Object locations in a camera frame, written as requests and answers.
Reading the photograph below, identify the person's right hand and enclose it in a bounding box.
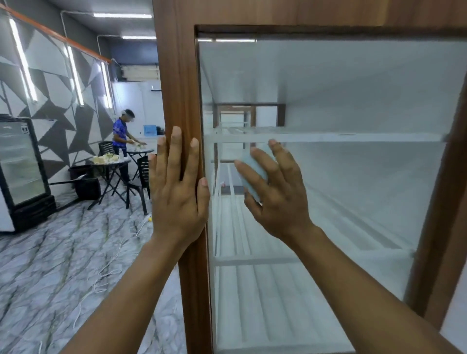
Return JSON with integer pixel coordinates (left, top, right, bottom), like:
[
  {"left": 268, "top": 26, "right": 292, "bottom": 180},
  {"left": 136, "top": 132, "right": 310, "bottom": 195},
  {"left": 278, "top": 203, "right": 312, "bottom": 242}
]
[{"left": 233, "top": 138, "right": 324, "bottom": 254}]

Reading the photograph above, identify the person's left hand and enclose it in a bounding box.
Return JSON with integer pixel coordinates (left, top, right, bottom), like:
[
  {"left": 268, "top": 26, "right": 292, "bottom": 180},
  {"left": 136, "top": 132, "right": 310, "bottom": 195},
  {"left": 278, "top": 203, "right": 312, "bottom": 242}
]
[{"left": 147, "top": 125, "right": 211, "bottom": 257}]

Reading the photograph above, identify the light blue cleaning cloth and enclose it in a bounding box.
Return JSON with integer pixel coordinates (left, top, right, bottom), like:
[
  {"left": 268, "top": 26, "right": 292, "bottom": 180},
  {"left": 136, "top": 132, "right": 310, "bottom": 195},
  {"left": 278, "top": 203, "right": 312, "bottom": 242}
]
[{"left": 239, "top": 147, "right": 272, "bottom": 203}]

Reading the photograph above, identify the wooden framed display cabinet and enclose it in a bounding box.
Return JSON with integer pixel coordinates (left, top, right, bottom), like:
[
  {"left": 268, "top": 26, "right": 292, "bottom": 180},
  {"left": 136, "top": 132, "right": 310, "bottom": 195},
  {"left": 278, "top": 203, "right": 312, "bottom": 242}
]
[{"left": 152, "top": 0, "right": 467, "bottom": 354}]

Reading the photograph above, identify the narrow glass panel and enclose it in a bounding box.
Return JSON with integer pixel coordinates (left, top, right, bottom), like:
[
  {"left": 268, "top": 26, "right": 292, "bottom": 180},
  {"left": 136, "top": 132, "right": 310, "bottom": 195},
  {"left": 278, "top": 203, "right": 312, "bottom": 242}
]
[{"left": 197, "top": 35, "right": 467, "bottom": 353}]

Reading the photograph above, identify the person's left forearm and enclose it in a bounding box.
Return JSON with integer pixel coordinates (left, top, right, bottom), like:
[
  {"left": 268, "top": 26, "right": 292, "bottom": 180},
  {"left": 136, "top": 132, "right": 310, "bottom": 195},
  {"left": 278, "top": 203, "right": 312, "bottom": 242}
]
[{"left": 60, "top": 240, "right": 190, "bottom": 354}]

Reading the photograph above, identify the black round table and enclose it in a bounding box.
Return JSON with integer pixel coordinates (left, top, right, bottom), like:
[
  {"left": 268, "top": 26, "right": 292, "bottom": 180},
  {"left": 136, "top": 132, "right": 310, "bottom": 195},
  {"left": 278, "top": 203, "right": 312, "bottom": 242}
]
[{"left": 126, "top": 147, "right": 156, "bottom": 181}]

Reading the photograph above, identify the black folding table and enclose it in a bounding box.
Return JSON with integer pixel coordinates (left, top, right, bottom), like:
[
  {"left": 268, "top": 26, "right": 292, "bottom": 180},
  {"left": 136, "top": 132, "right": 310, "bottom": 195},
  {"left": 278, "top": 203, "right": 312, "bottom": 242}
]
[{"left": 86, "top": 157, "right": 138, "bottom": 211}]

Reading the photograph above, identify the pile of yellow food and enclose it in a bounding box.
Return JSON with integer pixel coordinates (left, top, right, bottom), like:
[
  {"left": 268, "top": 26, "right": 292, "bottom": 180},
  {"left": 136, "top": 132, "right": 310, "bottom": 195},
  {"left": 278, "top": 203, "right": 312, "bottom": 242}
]
[{"left": 91, "top": 152, "right": 120, "bottom": 165}]

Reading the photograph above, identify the black bin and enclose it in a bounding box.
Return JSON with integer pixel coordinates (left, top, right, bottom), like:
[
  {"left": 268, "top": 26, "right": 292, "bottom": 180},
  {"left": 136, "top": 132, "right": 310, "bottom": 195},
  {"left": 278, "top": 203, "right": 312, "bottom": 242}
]
[{"left": 74, "top": 177, "right": 102, "bottom": 201}]

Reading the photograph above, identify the white air conditioner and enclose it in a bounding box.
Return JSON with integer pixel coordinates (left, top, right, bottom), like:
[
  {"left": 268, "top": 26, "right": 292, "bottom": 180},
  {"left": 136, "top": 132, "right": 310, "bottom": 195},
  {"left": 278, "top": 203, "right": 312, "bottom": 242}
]
[{"left": 120, "top": 65, "right": 161, "bottom": 82}]

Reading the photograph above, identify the black glass door fridge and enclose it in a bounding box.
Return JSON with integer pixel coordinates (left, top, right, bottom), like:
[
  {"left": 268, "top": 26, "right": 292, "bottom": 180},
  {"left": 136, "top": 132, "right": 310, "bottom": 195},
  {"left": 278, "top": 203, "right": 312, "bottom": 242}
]
[{"left": 0, "top": 115, "right": 57, "bottom": 233}]

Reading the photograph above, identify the orange pipe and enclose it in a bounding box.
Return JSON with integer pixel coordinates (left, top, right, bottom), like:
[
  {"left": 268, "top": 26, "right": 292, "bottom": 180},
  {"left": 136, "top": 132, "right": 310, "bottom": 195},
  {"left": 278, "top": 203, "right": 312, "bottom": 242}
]
[{"left": 0, "top": 2, "right": 112, "bottom": 65}]

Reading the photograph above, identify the white cable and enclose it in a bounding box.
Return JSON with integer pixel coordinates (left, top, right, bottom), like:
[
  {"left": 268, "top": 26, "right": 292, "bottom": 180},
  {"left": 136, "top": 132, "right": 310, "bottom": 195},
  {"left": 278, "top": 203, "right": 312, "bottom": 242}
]
[{"left": 71, "top": 213, "right": 154, "bottom": 331}]

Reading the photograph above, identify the vertical wall light strip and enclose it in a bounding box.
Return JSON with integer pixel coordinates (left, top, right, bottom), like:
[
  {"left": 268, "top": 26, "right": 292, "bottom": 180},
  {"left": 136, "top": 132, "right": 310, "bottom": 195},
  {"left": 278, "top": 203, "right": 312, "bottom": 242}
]
[{"left": 9, "top": 18, "right": 38, "bottom": 103}]

